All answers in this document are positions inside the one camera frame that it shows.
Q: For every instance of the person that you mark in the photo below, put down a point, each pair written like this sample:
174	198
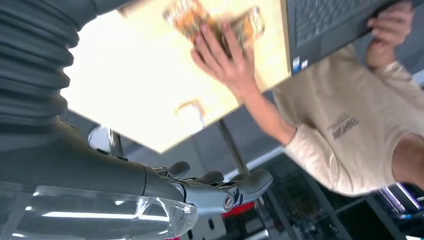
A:
348	116

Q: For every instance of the dark grey laptop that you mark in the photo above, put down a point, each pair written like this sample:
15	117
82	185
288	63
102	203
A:
324	30

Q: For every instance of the clear plastic guard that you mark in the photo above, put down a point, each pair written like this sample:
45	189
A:
99	215

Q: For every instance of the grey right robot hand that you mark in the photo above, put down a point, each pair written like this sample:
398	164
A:
99	169

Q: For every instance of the small white box device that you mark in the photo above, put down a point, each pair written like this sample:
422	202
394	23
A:
191	117

